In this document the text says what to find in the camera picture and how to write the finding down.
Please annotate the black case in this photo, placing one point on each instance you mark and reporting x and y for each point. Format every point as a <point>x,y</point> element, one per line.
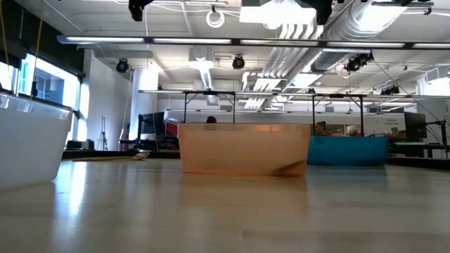
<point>80,144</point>

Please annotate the long overhead light bar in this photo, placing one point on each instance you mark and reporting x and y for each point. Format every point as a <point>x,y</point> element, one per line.
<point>193,40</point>

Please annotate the red cabinet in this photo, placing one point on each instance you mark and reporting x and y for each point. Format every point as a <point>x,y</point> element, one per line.
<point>172,129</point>

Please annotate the silver ventilation duct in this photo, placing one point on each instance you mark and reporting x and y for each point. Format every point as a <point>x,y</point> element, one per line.
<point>351,24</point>

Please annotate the clear plastic bin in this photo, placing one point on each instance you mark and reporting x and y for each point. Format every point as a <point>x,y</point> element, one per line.
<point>28,147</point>

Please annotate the white air duct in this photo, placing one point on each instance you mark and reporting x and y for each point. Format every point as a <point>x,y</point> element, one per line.
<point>202,65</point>

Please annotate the black aluminium table frame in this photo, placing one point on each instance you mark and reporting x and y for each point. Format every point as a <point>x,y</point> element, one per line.
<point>70,153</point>

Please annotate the teal plastic bin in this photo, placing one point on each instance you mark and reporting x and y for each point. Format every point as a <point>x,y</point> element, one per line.
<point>348,151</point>

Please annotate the bright window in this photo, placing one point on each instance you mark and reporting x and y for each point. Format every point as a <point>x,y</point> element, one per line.
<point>49,88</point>

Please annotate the orange translucent plastic bin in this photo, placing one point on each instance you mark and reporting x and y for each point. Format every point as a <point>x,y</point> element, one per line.
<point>242,149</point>

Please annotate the black computer monitor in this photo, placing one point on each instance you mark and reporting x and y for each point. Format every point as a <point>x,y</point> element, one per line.
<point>152,123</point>
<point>415,124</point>

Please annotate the thin metal tripod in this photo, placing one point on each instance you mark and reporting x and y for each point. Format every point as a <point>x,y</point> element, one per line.
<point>103,133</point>

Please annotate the black ceiling light fixture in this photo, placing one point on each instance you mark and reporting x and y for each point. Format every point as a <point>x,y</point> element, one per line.
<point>390,90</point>

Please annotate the black desk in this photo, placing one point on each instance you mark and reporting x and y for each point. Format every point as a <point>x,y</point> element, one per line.
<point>140,142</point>

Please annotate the black round spotlight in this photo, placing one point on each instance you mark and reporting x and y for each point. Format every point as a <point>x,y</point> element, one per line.
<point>122,65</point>
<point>238,62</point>

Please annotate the dark workbench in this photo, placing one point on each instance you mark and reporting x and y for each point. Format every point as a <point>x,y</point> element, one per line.
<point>415,145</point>

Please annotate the gold spoon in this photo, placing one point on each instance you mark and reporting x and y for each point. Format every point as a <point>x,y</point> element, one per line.
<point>140,155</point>

